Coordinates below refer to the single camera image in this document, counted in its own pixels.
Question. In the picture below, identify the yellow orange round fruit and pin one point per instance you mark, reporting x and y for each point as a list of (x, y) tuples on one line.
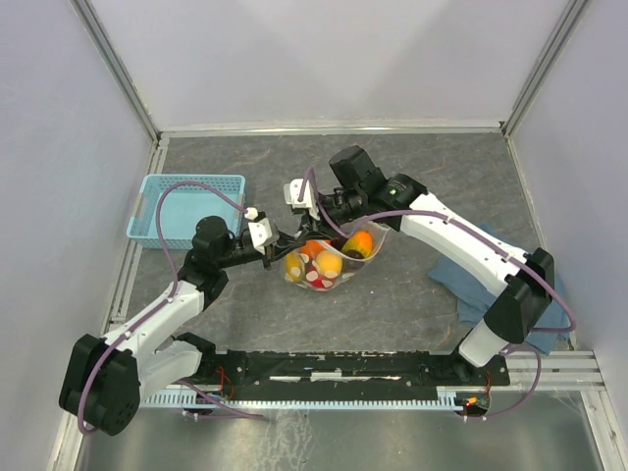
[(294, 267)]

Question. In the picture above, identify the green yellow mango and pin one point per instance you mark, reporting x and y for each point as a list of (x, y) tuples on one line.
[(359, 243)]

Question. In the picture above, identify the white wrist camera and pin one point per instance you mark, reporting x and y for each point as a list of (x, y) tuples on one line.
[(261, 230), (300, 195)]

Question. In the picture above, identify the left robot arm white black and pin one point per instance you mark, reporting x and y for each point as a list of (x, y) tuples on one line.
[(108, 377)]

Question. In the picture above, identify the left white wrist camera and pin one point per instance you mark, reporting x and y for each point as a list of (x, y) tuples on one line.
[(261, 230)]

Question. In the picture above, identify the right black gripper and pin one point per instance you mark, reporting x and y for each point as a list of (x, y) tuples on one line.
[(314, 227)]

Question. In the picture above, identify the red apple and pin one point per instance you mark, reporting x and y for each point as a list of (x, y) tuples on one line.
[(323, 281)]

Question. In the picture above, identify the blue cloth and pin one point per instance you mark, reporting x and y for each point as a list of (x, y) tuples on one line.
[(473, 300)]

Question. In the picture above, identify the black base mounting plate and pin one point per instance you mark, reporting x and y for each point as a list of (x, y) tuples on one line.
[(318, 377)]

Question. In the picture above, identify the small yellow fruit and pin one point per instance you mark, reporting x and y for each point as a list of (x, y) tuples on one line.
[(328, 261)]

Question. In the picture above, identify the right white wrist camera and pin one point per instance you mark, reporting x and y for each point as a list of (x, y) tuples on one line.
[(300, 195)]

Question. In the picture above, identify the clear zip top bag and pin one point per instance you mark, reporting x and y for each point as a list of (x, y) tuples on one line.
[(351, 264)]

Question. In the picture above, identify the light blue plastic basket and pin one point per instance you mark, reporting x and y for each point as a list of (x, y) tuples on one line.
[(172, 204)]

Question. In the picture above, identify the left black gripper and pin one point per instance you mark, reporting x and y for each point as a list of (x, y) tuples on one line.
[(281, 246)]

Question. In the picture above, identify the light blue cable duct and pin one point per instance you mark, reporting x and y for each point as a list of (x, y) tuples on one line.
[(182, 398)]

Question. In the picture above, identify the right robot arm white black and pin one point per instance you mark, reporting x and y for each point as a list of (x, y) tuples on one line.
[(521, 282)]

